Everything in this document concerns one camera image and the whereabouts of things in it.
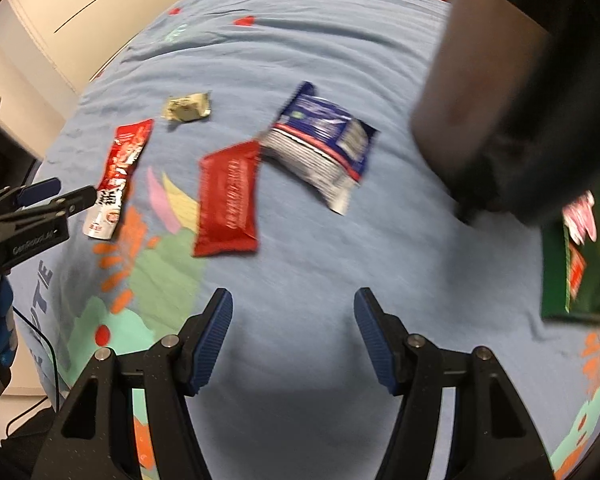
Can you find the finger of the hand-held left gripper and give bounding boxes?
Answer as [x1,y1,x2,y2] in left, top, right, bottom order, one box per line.
[9,176,62,207]
[49,185,98,219]

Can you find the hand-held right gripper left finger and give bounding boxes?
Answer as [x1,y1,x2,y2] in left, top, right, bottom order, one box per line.
[30,287,234,480]

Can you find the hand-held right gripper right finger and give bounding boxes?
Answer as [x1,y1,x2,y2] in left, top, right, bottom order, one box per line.
[353,287,556,480]

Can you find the long red white sachet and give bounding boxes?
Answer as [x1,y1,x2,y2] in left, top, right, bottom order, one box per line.
[82,119,155,240]

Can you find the dark red snack packet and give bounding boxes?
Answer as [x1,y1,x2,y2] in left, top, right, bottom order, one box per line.
[192,140,263,257]

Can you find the small beige candy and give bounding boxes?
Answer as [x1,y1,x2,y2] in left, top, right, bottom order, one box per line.
[162,91,213,123]

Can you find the blue white snack packet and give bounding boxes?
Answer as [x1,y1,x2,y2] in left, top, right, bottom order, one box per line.
[257,81,379,216]

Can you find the small red orange candy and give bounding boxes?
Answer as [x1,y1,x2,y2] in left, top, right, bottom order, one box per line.
[566,242,587,301]

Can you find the green cardboard tray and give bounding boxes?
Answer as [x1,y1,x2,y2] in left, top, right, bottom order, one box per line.
[540,175,600,326]

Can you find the pink cartoon snack packet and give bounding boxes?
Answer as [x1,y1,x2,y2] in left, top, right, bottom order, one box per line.
[562,191,598,246]

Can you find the cream wardrobe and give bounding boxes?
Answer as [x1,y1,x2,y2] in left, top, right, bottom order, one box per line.
[7,0,226,93]

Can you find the black cable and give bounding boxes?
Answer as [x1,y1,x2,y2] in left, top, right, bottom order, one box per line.
[5,305,63,441]

